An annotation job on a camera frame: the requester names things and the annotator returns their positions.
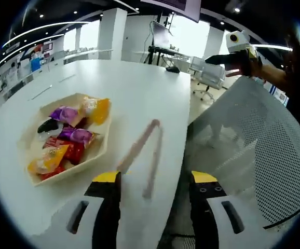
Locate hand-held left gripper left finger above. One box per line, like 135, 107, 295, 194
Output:
33, 171, 122, 249

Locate large wall monitor screen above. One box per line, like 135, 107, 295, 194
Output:
141, 0, 201, 23

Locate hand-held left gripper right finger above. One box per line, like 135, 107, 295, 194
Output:
190, 170, 267, 249

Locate pile of colourful snack packets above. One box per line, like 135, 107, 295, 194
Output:
26, 95, 112, 181

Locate orange snack packet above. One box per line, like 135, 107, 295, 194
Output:
27, 144, 70, 174

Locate red snack packet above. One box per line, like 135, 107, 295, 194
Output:
59, 141, 86, 165

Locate purple snack packet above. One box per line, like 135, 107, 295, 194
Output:
48, 106, 82, 128
58, 127, 95, 148

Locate white cabinet desk row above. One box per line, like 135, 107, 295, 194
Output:
0, 48, 114, 99

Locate yellow translucent snack packet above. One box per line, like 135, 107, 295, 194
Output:
81, 97, 111, 126

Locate beige hexagonal container tray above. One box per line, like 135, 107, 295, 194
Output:
17, 92, 112, 187

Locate blue storage bin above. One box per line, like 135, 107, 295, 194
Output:
30, 58, 42, 72

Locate black frame standing desk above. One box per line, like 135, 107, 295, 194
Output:
134, 46, 192, 65

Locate dusty pink food tongs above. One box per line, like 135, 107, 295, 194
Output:
116, 118, 164, 199

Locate light grey office chair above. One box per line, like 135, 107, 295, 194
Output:
191, 56, 227, 101

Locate grey mesh office chair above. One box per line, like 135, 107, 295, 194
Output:
162, 76, 300, 249

